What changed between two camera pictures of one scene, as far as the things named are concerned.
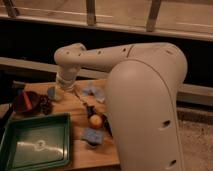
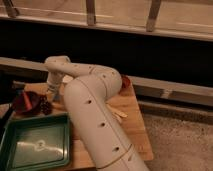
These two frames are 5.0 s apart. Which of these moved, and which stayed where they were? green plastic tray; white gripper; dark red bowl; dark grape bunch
Moved: white gripper
Stayed: dark grape bunch; green plastic tray; dark red bowl
